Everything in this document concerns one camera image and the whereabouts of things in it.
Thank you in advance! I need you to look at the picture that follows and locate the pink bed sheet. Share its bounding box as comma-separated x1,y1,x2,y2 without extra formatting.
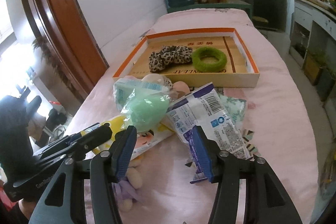
63,7,319,224

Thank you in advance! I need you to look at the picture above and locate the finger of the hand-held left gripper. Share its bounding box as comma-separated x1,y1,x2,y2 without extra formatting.
34,124,113,162

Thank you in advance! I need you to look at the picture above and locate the green fuzzy scrunchie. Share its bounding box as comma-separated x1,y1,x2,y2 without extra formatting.
191,47,228,73

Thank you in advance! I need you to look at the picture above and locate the green sponge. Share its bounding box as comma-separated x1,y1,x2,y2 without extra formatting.
113,78,174,133

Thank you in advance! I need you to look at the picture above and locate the green table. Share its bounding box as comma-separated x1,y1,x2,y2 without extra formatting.
167,0,253,18

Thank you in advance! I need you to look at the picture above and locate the green floral tissue packet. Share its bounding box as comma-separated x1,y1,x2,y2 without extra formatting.
218,94,248,127

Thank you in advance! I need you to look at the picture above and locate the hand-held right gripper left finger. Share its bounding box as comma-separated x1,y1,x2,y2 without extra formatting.
28,125,138,224

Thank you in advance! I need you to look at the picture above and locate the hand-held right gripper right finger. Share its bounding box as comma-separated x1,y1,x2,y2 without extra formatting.
191,125,298,224

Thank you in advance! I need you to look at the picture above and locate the crate of green plants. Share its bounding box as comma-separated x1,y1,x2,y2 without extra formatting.
303,49,336,102

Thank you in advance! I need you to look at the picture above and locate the blue and white tissue packet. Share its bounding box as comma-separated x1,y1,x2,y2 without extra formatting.
166,82,254,184

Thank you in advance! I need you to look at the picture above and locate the yellow cartoon tissue packet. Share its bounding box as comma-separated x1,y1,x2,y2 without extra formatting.
91,114,175,160

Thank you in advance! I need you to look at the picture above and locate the grey kitchen counter cabinet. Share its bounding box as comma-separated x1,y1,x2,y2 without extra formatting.
289,0,336,98

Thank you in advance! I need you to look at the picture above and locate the cardboard box with orange rim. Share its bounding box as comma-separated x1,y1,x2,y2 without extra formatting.
113,27,260,88

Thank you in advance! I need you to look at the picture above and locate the leopard print scrunchie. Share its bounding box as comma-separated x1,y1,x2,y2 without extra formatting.
148,45,194,74

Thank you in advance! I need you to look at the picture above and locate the brown wooden headboard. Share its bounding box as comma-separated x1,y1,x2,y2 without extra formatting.
18,0,110,109

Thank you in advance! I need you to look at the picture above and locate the pink plush toy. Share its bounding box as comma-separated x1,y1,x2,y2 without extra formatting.
142,74,190,98

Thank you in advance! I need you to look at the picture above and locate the plush doll with purple bow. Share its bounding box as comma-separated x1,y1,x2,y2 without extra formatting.
113,156,144,212

